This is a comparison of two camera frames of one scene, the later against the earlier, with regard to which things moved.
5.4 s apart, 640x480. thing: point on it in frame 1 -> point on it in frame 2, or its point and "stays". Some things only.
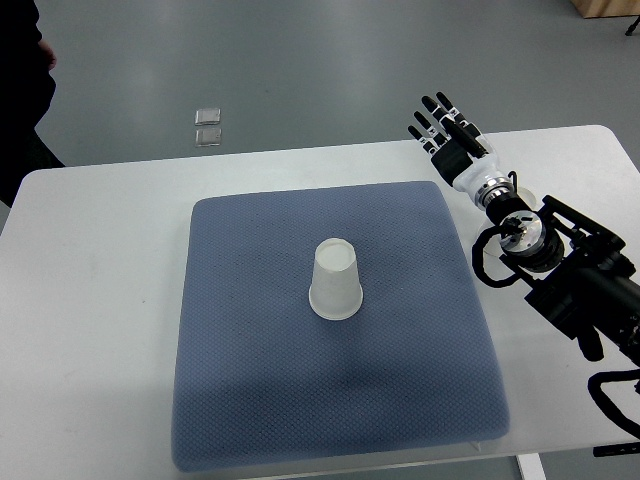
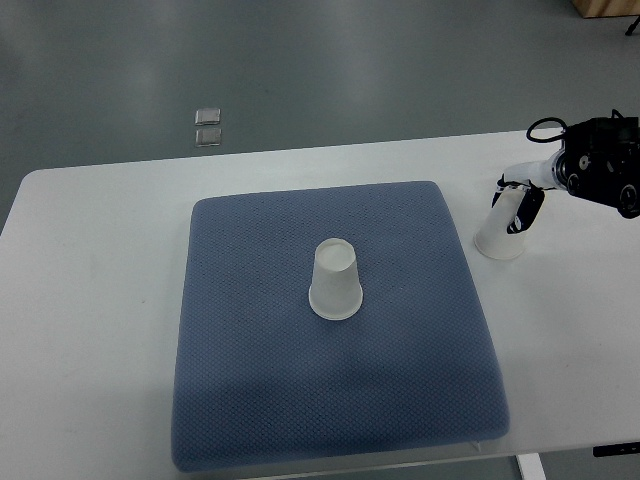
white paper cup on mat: (335, 292) stays
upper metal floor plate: (207, 116) stays
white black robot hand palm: (464, 171) -> (537, 176)
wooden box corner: (607, 8) stays
